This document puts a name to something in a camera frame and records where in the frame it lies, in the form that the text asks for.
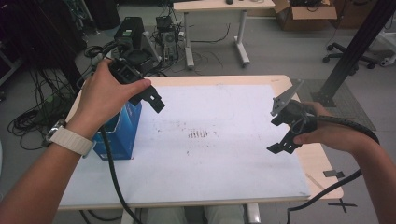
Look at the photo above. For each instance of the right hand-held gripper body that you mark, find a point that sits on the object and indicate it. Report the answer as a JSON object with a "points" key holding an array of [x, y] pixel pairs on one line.
{"points": [[295, 115]]}

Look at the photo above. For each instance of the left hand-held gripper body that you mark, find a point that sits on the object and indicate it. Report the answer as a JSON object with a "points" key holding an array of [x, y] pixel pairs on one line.
{"points": [[130, 67]]}

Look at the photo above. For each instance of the blue cardboard box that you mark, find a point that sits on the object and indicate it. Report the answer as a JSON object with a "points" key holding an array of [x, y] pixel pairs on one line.
{"points": [[124, 137]]}

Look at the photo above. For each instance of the person's left hand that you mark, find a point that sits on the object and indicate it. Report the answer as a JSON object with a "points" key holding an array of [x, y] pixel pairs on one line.
{"points": [[102, 93]]}

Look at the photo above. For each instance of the person's right hand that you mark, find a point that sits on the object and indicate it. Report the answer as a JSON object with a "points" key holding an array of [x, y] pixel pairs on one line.
{"points": [[330, 135]]}

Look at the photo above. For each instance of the black computer tower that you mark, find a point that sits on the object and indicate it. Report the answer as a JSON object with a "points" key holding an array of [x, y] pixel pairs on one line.
{"points": [[129, 29]]}

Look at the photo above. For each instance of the grey open computer case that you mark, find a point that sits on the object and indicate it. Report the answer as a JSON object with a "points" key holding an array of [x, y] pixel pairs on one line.
{"points": [[169, 42]]}

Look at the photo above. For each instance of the grey tape strip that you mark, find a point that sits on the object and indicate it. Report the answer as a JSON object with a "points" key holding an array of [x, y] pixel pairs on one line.
{"points": [[333, 174]]}

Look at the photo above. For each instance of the grey floor mat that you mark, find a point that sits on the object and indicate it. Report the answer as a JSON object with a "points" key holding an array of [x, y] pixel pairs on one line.
{"points": [[348, 109]]}

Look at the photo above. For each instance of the white table leg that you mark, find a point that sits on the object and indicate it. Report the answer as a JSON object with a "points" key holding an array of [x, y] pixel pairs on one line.
{"points": [[253, 214]]}

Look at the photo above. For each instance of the black office chair base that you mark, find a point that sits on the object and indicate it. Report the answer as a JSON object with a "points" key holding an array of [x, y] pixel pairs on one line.
{"points": [[345, 55]]}

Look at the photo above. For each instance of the black metal stand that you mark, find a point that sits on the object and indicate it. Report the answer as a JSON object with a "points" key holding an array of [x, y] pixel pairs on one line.
{"points": [[351, 56]]}

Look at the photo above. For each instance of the black curtain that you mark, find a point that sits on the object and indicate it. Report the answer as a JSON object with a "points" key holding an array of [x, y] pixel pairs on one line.
{"points": [[37, 31]]}

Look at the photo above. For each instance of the open cardboard box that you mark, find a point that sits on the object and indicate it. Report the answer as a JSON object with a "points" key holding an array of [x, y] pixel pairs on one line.
{"points": [[306, 14]]}

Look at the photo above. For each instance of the white desk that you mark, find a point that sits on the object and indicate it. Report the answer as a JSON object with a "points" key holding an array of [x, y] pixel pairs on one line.
{"points": [[224, 6]]}

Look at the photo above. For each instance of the black computer mouse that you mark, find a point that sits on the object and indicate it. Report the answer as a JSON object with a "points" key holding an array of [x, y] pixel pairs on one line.
{"points": [[229, 1]]}

